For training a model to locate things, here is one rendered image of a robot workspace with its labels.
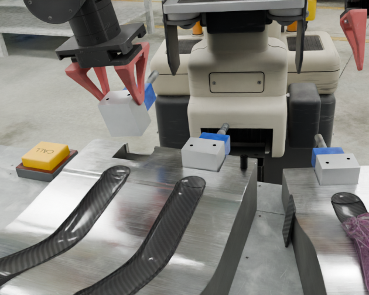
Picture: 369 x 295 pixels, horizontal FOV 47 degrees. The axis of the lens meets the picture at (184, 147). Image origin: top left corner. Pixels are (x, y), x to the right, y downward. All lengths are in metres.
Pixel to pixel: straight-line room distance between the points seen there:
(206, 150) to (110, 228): 0.16
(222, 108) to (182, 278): 0.58
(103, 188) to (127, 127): 0.09
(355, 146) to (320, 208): 1.85
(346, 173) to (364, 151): 1.77
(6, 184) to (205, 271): 0.46
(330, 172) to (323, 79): 0.67
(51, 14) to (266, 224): 0.39
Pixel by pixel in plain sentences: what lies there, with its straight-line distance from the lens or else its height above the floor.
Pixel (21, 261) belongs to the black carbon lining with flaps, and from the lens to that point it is 0.47.
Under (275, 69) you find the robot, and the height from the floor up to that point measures 0.87.
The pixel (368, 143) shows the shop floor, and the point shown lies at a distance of 2.45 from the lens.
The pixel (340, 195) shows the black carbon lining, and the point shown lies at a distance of 0.59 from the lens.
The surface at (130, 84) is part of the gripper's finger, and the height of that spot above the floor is 1.01.
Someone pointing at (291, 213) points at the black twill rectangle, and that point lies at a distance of 0.55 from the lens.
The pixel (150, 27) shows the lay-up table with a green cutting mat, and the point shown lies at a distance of 4.53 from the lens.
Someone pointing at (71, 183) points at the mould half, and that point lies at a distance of 0.59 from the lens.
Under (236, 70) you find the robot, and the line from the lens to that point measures 0.94.
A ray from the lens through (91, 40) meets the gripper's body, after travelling 0.53.
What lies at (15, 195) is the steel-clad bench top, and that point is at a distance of 0.76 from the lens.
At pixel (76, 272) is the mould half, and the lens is 0.43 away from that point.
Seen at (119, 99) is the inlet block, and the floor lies 0.98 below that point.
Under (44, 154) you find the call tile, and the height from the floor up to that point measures 0.84.
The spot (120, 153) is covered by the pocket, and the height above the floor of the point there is 0.88.
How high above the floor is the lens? 1.21
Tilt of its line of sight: 31 degrees down
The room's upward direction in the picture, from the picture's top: 5 degrees counter-clockwise
